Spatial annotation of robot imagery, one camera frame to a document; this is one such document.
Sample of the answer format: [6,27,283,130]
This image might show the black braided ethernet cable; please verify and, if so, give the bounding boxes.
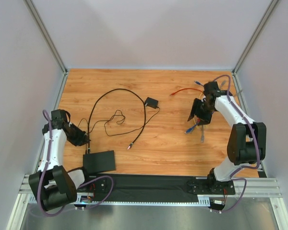
[85,89,146,155]

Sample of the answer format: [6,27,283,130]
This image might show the blue ethernet cable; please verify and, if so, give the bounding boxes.
[184,80,206,135]

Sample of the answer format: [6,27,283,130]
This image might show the red ethernet cable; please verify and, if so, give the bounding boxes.
[170,88,204,97]

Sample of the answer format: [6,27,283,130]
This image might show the black network switch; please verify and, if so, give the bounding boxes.
[83,150,116,174]

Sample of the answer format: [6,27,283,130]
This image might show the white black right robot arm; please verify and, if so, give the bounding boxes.
[188,81,266,187]

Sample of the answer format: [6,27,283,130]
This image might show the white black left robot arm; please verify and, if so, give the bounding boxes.
[28,109,90,213]

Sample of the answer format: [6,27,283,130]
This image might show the black power adapter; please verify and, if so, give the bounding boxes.
[144,97,158,109]

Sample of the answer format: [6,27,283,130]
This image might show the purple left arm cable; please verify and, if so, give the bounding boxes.
[38,109,115,218]

